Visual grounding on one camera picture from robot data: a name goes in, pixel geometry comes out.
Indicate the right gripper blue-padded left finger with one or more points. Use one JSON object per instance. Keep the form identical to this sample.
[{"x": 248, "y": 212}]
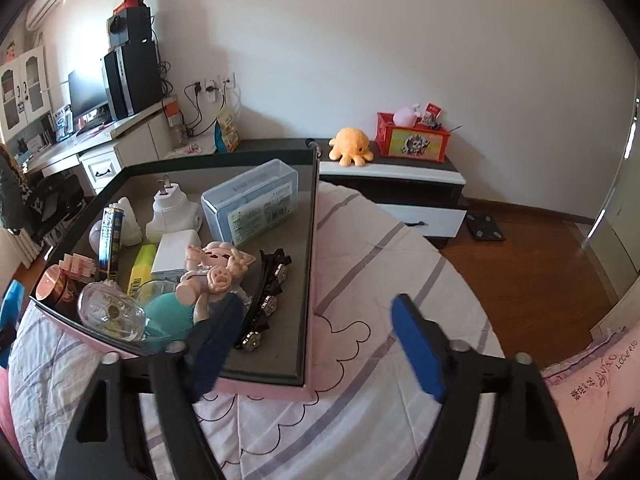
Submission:
[{"x": 106, "y": 438}]

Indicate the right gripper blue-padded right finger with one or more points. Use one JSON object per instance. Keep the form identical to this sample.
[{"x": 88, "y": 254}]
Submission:
[{"x": 527, "y": 438}]

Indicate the white rectangular box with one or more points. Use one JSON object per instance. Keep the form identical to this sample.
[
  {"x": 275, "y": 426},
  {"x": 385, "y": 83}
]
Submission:
[{"x": 170, "y": 260}]

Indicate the clear blue plastic case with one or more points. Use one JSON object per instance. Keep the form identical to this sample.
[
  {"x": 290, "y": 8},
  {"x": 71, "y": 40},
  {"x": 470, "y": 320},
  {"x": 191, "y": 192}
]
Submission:
[{"x": 245, "y": 206}]

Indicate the blue highlighter marker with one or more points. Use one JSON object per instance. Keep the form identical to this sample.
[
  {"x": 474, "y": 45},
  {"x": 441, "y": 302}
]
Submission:
[{"x": 11, "y": 304}]

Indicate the pink pillow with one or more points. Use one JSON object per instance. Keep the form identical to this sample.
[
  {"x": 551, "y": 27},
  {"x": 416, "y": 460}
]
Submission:
[{"x": 597, "y": 395}]

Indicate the clear perfume bottle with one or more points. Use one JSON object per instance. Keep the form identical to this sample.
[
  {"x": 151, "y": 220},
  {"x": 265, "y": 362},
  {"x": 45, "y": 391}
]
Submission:
[{"x": 103, "y": 307}]

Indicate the teal round plush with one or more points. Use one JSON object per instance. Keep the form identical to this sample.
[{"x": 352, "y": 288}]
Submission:
[{"x": 166, "y": 318}]

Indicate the white striped quilt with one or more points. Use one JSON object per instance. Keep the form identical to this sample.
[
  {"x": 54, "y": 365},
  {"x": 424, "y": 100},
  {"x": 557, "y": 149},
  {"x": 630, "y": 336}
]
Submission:
[{"x": 367, "y": 417}]

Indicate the round rose-gold compact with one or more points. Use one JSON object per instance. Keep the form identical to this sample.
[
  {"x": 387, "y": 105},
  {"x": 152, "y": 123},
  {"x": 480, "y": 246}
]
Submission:
[{"x": 56, "y": 288}]

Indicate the pink white block toy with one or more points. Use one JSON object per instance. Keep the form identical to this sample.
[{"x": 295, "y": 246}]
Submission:
[{"x": 78, "y": 267}]

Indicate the pink storage tray box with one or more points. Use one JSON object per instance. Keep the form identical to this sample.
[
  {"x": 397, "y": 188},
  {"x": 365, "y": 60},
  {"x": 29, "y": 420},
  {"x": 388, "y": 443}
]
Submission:
[{"x": 253, "y": 251}]

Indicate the pink pig figurine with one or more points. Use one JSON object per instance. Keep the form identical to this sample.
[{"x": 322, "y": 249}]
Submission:
[{"x": 212, "y": 272}]

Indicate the white figurine toy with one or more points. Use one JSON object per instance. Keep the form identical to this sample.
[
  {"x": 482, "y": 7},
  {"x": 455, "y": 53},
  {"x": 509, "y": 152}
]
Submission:
[{"x": 131, "y": 229}]

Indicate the black bathroom scale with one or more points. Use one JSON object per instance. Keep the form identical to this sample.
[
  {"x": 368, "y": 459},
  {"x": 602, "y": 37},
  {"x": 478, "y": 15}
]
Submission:
[{"x": 483, "y": 228}]

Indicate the blue battery pack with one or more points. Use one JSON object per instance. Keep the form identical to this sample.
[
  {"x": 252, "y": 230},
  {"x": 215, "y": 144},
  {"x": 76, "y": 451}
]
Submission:
[{"x": 109, "y": 243}]

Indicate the white plug adapter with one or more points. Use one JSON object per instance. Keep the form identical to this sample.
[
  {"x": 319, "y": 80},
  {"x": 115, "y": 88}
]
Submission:
[{"x": 172, "y": 212}]

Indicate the black hair clip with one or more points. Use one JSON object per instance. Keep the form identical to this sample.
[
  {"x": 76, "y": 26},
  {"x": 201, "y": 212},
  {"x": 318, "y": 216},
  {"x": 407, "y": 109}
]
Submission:
[{"x": 273, "y": 273}]

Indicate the black office chair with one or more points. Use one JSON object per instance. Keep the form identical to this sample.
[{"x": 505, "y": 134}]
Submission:
[{"x": 42, "y": 208}]

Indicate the black white low cabinet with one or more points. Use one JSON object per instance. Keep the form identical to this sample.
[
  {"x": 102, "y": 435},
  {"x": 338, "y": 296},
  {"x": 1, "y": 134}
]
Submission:
[{"x": 426, "y": 196}]

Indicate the white desk with drawers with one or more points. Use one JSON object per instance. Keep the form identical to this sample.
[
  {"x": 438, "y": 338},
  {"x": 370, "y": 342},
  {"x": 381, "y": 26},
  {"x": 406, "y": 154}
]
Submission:
[{"x": 102, "y": 153}]

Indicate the white bedside stand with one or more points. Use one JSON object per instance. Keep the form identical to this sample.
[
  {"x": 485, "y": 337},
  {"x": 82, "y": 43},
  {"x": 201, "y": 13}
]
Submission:
[{"x": 200, "y": 145}]

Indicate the red storage crate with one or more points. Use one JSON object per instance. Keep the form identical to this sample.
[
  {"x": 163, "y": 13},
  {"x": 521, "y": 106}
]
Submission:
[{"x": 416, "y": 142}]

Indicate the blue snack bag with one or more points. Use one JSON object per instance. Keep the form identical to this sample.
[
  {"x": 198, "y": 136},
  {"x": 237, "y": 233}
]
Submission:
[{"x": 226, "y": 133}]

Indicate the orange octopus plush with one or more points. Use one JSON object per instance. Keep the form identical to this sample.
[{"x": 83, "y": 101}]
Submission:
[{"x": 350, "y": 147}]

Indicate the pink plush toy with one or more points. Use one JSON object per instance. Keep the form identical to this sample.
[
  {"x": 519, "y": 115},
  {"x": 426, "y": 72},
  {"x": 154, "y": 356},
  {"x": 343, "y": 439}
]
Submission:
[{"x": 408, "y": 116}]

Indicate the white glass-door cupboard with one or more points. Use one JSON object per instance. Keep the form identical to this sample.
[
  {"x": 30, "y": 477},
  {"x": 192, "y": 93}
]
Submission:
[{"x": 24, "y": 92}]

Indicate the black computer monitor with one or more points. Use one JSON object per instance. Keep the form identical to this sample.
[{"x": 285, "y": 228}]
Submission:
[{"x": 88, "y": 97}]

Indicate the black computer tower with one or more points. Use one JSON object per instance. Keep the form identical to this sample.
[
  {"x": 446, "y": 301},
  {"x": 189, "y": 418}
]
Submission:
[{"x": 132, "y": 79}]

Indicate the black box on tower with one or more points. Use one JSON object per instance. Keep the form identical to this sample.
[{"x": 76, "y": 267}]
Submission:
[{"x": 129, "y": 26}]

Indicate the wall power socket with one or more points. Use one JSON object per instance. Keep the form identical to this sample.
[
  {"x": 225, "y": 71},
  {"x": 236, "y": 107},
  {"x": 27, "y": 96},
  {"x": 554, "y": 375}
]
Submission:
[{"x": 215, "y": 89}]

